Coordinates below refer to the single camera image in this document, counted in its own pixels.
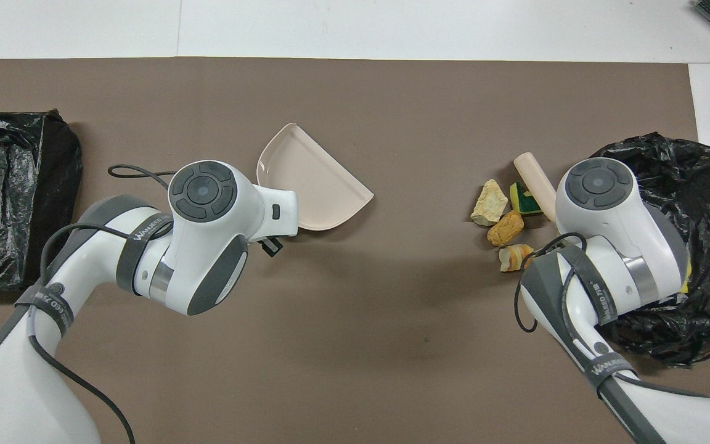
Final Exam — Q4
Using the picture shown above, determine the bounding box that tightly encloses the beige plastic dustpan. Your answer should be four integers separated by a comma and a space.
256, 122, 375, 232

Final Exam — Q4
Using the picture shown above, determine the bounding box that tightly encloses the pale bread chunk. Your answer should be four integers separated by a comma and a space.
470, 179, 508, 227

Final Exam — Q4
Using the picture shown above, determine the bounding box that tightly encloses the golden brown bread roll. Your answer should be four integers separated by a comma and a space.
487, 210, 526, 248

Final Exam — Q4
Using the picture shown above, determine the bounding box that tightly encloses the orange striped bread piece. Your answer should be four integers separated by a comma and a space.
498, 244, 536, 273

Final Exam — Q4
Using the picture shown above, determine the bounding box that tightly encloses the green and yellow sponge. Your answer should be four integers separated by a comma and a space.
510, 181, 544, 216

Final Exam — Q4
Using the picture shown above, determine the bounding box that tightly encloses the beige hand brush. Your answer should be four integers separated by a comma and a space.
513, 152, 558, 223

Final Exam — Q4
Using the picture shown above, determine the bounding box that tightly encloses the brown paper table mat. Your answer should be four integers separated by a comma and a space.
0, 57, 710, 444

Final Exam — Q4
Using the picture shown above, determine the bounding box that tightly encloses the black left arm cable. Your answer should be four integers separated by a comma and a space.
27, 163, 177, 444

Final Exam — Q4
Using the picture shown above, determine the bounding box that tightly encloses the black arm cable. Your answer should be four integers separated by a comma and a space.
514, 233, 710, 397
27, 163, 177, 444

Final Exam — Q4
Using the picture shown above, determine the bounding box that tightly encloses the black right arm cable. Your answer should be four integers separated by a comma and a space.
514, 233, 710, 397

